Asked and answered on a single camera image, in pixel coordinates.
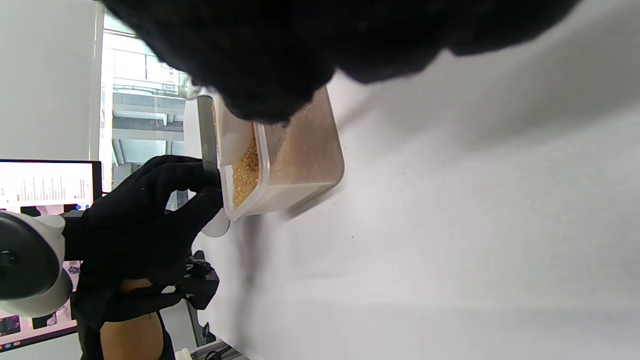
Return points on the person's right hand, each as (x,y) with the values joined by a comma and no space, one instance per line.
(280,45)

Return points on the person's left hand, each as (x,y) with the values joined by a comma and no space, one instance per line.
(135,225)

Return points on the white plastic coffee spoon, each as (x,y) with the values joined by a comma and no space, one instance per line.
(235,140)

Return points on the brown sugar granules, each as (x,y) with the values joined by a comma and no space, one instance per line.
(305,150)

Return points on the grey disposable spoon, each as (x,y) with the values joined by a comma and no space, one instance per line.
(206,130)

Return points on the clear plastic sugar container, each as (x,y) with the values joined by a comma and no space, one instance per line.
(310,195)

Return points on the person's left forearm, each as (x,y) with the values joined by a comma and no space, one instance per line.
(132,335)

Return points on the computer monitor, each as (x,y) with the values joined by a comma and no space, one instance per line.
(45,185)

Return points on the black white hand controller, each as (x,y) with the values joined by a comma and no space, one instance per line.
(30,260)

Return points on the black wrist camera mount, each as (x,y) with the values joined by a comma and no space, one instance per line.
(200,285)

